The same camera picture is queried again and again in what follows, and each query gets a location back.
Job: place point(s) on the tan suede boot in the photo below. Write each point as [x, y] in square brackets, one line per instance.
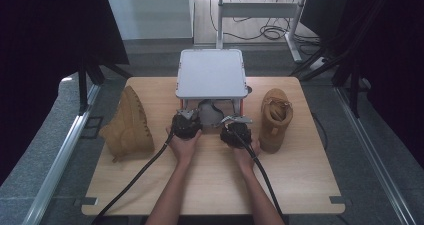
[273, 135]
[130, 128]

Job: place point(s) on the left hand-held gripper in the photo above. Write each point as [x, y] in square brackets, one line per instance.
[186, 126]

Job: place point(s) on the aluminium rail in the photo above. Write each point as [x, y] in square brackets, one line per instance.
[376, 158]
[56, 168]

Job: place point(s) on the white cabinet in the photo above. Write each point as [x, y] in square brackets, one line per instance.
[150, 15]

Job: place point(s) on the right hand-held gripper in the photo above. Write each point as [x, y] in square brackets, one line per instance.
[235, 135]

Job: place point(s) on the black stand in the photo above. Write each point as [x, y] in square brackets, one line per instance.
[353, 85]
[82, 91]

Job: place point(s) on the person's right hand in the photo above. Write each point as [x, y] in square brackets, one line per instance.
[243, 158]

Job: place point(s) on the person's left hand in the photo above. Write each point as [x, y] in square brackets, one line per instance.
[183, 148]

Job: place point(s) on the grey shoe rack orange legs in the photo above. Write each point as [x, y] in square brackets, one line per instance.
[210, 71]

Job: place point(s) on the grey metal desk frame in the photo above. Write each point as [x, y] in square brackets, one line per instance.
[258, 10]

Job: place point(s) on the dark curtain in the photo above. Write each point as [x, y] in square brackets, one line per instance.
[400, 68]
[40, 51]

